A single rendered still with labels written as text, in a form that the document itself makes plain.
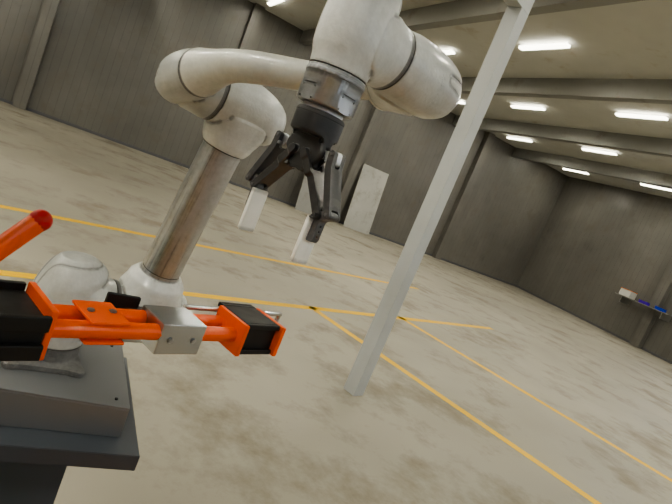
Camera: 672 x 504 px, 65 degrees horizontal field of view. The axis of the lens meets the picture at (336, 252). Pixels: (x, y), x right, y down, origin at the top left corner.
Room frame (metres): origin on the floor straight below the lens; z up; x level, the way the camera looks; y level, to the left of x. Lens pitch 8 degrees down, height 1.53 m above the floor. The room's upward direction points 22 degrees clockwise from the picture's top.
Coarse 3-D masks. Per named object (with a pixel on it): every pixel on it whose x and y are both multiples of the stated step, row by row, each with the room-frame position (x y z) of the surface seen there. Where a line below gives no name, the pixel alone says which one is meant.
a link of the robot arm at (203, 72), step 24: (192, 48) 1.12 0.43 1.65; (432, 48) 0.84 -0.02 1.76; (192, 72) 1.08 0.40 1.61; (216, 72) 1.04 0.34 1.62; (240, 72) 1.01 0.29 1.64; (264, 72) 1.00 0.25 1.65; (288, 72) 0.99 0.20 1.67; (408, 72) 0.82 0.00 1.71; (432, 72) 0.84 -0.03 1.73; (456, 72) 0.89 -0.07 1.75; (384, 96) 0.87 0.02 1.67; (408, 96) 0.85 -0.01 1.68; (432, 96) 0.86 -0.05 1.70; (456, 96) 0.90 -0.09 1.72
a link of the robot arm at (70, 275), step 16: (64, 256) 1.21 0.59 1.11; (80, 256) 1.25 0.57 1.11; (48, 272) 1.18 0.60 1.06; (64, 272) 1.18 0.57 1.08; (80, 272) 1.20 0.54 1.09; (96, 272) 1.23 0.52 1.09; (48, 288) 1.17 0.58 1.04; (64, 288) 1.17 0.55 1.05; (80, 288) 1.19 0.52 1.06; (96, 288) 1.22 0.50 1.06; (112, 288) 1.27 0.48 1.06; (64, 304) 1.17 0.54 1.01
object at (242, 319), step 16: (224, 320) 0.78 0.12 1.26; (240, 320) 0.76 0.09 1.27; (256, 320) 0.79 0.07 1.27; (272, 320) 0.82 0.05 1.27; (240, 336) 0.75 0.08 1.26; (256, 336) 0.78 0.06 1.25; (272, 336) 0.81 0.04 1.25; (240, 352) 0.76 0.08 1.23; (256, 352) 0.78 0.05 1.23; (272, 352) 0.80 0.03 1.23
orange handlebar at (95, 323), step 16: (80, 304) 0.61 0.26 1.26; (96, 304) 0.63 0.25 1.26; (112, 304) 0.65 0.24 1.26; (64, 320) 0.57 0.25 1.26; (80, 320) 0.58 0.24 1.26; (96, 320) 0.59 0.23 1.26; (112, 320) 0.61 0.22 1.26; (128, 320) 0.66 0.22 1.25; (144, 320) 0.68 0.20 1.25; (208, 320) 0.76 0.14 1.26; (64, 336) 0.56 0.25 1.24; (80, 336) 0.58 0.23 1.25; (96, 336) 0.59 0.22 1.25; (112, 336) 0.60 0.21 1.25; (128, 336) 0.62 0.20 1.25; (144, 336) 0.64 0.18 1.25; (160, 336) 0.65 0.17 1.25; (208, 336) 0.71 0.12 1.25; (224, 336) 0.73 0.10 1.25
